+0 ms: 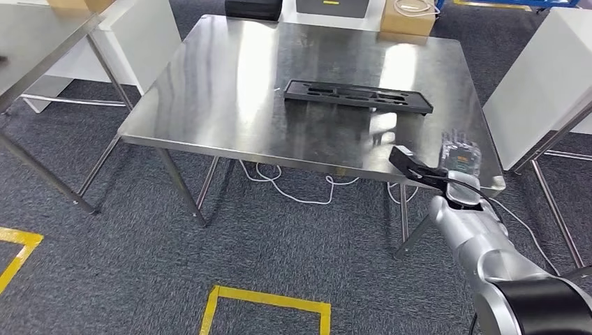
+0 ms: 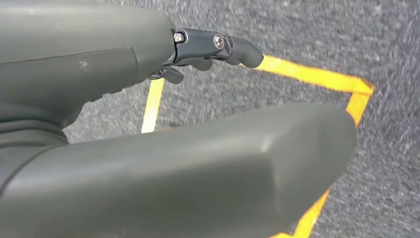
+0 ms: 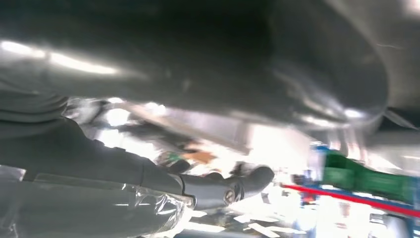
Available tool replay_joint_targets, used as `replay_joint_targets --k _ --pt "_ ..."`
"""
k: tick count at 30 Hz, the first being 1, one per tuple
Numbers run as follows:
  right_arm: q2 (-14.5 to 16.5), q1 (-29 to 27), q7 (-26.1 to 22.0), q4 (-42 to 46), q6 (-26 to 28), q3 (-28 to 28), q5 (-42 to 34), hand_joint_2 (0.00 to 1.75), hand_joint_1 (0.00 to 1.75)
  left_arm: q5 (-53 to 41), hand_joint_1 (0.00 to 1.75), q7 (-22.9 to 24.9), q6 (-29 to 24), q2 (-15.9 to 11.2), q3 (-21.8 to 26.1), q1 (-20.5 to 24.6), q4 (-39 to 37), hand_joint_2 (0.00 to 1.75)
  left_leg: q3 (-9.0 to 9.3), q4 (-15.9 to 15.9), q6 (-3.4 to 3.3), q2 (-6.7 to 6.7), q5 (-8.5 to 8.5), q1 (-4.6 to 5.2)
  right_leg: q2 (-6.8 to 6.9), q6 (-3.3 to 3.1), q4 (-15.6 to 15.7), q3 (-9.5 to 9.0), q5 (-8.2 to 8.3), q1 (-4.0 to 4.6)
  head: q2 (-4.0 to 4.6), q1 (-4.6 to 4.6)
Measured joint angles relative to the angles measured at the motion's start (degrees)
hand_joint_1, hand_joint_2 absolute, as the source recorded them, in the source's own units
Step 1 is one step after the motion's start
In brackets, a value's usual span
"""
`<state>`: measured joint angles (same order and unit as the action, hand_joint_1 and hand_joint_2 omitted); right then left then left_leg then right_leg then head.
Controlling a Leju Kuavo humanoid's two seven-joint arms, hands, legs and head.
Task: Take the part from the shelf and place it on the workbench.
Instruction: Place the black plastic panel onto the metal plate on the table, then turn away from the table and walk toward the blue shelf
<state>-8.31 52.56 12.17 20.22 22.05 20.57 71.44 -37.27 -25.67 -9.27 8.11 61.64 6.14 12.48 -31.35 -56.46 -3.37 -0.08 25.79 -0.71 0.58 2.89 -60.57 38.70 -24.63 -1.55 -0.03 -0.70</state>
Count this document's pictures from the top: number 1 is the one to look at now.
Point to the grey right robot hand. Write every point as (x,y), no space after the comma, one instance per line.
(460,155)

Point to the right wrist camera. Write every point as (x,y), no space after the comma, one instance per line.
(407,162)

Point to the white panel box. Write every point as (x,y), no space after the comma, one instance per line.
(541,83)
(148,41)

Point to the yellow floor tape square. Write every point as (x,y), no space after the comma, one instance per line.
(268,298)

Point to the black plastic panel part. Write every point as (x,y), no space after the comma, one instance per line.
(418,104)

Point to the black hard case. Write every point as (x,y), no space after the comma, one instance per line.
(252,9)

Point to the blue metal shelf rack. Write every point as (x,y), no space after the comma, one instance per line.
(555,3)

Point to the dark grey flat case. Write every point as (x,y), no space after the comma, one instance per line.
(351,9)

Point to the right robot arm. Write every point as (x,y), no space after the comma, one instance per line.
(476,240)

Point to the steel workbench table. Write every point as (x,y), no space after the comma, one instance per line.
(231,92)

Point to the cardboard box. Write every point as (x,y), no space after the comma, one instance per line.
(69,4)
(407,25)

